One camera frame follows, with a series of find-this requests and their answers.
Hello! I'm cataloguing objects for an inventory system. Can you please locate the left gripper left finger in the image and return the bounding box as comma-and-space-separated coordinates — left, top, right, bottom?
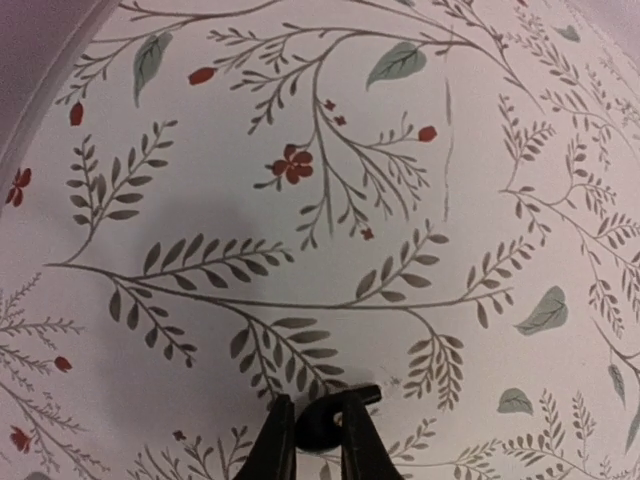
238, 394, 296, 480

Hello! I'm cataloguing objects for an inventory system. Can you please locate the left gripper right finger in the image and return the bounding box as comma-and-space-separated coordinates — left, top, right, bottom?
341, 389, 400, 480

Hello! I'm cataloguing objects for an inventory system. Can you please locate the black screw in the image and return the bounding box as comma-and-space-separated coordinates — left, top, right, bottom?
293, 383, 384, 452

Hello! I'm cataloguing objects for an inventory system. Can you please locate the floral table mat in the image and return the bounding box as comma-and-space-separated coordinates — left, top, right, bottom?
1, 1, 639, 479

